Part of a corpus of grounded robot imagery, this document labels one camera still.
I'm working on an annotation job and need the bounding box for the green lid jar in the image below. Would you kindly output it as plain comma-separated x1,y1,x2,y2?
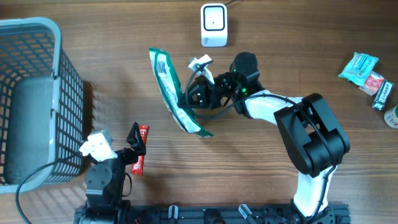
384,105,398,129

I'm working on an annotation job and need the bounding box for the black right camera cable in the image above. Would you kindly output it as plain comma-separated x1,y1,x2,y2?
185,60,338,224

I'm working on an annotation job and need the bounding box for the black camera cable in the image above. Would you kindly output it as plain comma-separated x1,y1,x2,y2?
14,154,86,224
185,60,338,224

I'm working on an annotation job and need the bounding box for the grey plastic mesh basket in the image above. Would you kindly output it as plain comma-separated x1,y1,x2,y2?
1,17,84,194

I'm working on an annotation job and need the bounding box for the light green wipes packet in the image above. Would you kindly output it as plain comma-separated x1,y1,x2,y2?
338,52,379,86

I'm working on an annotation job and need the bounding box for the green 3M gloves package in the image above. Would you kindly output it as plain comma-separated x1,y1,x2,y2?
149,47,213,138

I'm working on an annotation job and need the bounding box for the green white slim box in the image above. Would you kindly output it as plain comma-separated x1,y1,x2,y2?
372,80,394,111

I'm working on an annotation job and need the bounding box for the white barcode scanner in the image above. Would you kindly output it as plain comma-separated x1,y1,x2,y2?
200,3,228,47

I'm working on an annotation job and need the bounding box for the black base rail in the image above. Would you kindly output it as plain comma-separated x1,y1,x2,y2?
73,202,351,224

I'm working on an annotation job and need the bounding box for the black left camera cable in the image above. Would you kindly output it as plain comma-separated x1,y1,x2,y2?
14,154,86,224

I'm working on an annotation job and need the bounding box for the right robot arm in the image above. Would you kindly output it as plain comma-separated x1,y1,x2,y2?
179,52,350,223

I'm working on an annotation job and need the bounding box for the red white package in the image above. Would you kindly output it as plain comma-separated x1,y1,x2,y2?
131,123,149,175

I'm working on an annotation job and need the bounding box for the red white small box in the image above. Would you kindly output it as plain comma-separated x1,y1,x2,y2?
358,71,385,96

